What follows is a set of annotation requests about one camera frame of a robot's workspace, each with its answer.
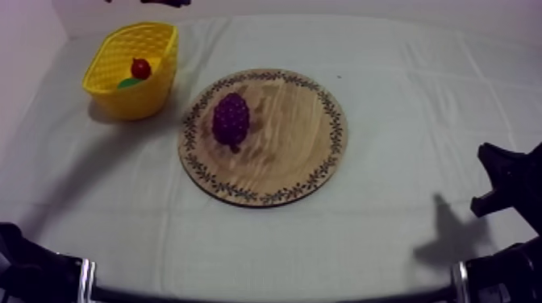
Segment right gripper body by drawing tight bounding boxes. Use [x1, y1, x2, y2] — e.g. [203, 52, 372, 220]
[510, 142, 542, 236]

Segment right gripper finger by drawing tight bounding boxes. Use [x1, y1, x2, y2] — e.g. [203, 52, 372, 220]
[470, 189, 519, 218]
[477, 142, 527, 193]

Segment round wooden board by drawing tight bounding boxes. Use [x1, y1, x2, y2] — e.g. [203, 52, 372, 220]
[177, 68, 349, 209]

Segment purple toy grapes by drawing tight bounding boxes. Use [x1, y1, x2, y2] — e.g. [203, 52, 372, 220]
[211, 92, 251, 155]

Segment yellow plastic basket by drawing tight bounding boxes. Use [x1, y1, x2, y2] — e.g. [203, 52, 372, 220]
[81, 22, 179, 122]

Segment silver metal bar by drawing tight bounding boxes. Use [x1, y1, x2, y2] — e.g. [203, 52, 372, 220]
[451, 261, 469, 303]
[78, 257, 97, 303]

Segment small red fruit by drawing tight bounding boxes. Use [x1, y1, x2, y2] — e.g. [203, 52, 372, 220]
[131, 57, 152, 81]

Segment green toy pear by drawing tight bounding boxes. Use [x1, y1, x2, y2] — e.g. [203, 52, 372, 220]
[117, 77, 144, 90]

